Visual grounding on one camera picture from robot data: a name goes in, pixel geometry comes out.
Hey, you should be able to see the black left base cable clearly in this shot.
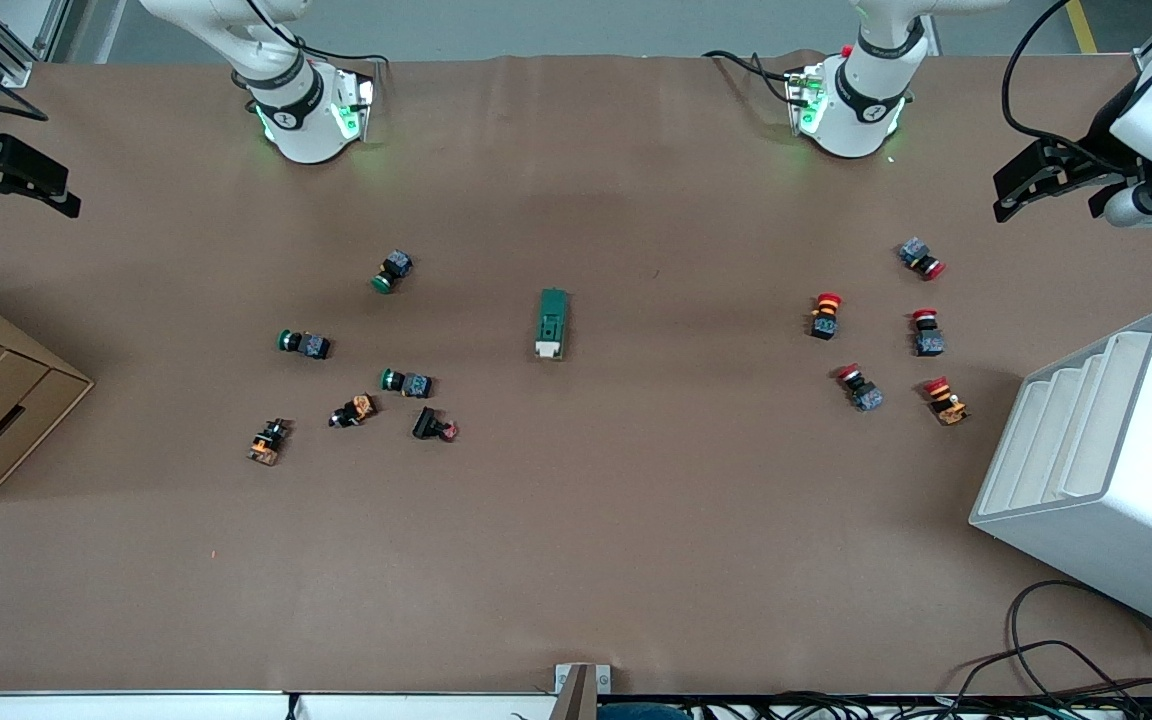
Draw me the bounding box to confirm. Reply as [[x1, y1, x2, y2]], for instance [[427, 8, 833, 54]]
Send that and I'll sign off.
[[702, 48, 799, 103]]

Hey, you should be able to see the red stop button orange block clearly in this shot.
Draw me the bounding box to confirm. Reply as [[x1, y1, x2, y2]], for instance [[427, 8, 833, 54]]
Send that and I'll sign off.
[[922, 376, 970, 427]]

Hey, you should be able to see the aluminium frame extrusion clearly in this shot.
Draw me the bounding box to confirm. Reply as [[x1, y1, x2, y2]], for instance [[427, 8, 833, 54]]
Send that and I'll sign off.
[[0, 0, 73, 87]]

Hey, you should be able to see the orange black selector switch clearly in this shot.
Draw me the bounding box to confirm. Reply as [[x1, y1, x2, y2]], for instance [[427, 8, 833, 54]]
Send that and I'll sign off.
[[329, 394, 378, 429], [246, 418, 292, 467]]

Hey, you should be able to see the black looped floor cable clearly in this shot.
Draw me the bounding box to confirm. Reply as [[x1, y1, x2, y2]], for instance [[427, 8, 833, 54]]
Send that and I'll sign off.
[[1008, 580, 1152, 701]]

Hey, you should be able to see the black square push button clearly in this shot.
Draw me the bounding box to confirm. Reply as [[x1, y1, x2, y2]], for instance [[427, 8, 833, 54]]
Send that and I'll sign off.
[[411, 406, 460, 443]]

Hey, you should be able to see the black cable along table edge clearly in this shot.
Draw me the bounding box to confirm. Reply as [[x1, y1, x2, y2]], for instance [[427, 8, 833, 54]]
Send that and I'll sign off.
[[686, 688, 1152, 720]]

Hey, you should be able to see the grey metal bracket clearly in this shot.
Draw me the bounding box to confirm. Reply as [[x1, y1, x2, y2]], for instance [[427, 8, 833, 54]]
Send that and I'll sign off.
[[554, 663, 612, 720]]

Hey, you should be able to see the red stop button yellow ring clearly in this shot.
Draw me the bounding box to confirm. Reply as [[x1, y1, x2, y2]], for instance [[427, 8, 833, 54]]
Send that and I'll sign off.
[[808, 292, 843, 341]]

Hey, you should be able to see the green push button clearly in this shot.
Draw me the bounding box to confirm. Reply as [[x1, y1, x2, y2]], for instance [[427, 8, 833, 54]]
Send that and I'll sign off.
[[277, 328, 332, 361], [371, 250, 414, 295], [379, 367, 434, 399]]

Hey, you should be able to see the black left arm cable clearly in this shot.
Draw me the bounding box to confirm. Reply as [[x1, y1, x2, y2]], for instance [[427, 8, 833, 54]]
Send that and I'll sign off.
[[1001, 0, 1152, 151]]

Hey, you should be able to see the green load switch white lever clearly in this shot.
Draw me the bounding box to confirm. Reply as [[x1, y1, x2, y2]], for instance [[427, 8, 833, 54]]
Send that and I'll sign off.
[[534, 288, 572, 361]]

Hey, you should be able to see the white slotted storage rack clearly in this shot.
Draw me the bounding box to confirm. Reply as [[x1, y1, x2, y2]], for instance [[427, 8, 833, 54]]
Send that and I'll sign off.
[[969, 309, 1152, 644]]

